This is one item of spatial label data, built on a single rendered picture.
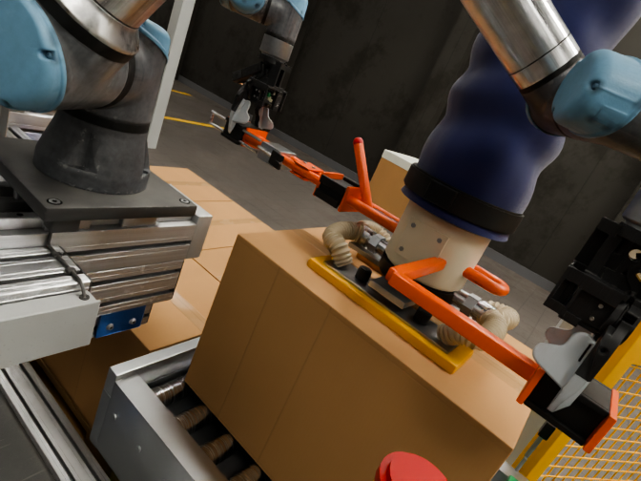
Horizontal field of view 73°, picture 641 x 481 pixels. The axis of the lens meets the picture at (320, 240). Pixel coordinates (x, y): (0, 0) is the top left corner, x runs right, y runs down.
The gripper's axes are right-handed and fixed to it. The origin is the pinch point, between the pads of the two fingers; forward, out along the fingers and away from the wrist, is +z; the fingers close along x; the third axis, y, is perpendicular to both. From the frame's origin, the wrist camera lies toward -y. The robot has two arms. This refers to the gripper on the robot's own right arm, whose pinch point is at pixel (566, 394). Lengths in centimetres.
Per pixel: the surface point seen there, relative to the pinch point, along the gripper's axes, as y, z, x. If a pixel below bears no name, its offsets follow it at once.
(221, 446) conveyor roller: 42, 53, -1
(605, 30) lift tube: 21, -43, -21
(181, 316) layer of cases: 82, 53, -18
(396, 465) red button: 8.7, 3.9, 25.2
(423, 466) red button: 7.1, 3.9, 23.0
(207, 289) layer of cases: 91, 53, -34
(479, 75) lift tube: 33.9, -30.8, -16.7
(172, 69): 378, 28, -196
